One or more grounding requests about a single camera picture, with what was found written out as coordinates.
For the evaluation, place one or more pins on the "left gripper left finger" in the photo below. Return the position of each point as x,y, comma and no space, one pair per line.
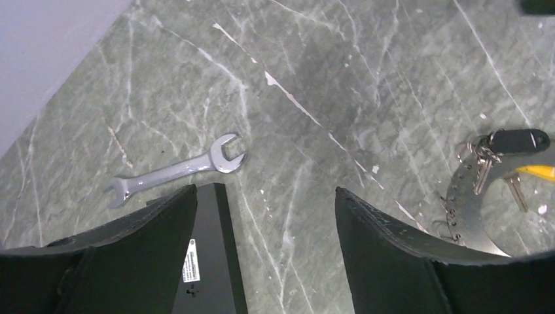
129,265

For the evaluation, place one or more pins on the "black network switch box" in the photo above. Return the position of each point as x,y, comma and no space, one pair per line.
211,279

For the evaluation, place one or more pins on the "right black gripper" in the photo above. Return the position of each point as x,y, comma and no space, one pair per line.
537,7

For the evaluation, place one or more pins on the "black key fob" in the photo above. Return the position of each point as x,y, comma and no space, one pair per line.
523,141

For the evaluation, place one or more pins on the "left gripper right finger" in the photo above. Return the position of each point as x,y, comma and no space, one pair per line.
394,268

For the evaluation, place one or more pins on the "large silver combination wrench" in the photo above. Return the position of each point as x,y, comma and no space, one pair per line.
214,159

